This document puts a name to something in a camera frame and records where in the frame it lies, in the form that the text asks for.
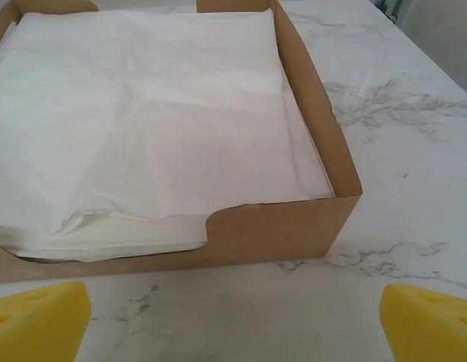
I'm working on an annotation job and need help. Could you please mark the brown cardboard napkin tray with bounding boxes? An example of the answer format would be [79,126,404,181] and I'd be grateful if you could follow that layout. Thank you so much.
[0,0,364,286]

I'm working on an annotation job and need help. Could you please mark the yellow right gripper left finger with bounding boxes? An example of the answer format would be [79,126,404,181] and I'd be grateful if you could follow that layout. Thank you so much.
[0,281,93,362]

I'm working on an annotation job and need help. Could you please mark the white paper napkin stack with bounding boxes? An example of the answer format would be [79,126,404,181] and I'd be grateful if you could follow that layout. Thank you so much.
[0,8,336,263]

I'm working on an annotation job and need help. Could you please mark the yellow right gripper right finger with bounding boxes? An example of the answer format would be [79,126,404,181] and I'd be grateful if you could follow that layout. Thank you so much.
[379,283,467,362]

